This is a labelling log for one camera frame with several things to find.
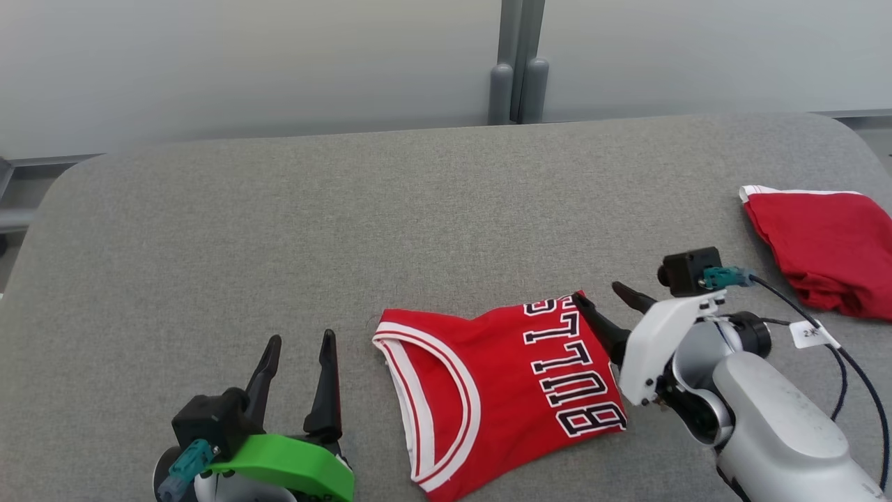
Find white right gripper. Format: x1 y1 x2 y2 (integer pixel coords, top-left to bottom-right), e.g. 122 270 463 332
571 281 728 406

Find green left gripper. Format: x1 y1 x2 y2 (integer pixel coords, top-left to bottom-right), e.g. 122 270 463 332
208 329 355 502

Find red and white jersey shirt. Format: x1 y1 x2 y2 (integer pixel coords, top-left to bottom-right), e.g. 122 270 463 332
371 291 628 502

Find red shorts with white stripe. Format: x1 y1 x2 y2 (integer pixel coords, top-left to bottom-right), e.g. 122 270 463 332
739 185 892 320

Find grey metal bar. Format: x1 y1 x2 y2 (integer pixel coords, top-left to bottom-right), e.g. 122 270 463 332
0 157 36 234

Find teal right camera connector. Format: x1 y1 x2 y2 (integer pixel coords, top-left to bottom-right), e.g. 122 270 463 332
702 266 757 290

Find teal camera connector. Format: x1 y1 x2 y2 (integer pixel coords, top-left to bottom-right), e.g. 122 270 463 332
702 266 757 290
157 439 217 501

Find teal left camera connector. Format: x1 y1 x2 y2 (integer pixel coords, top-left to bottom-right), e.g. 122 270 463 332
157 439 217 501

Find black right camera cable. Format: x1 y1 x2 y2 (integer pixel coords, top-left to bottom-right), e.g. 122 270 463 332
749 275 892 492

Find white cable label tag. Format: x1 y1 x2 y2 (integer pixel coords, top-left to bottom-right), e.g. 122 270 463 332
790 319 840 349

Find grey vertical partition frame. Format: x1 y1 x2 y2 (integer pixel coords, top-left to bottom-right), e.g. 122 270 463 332
500 0 546 123

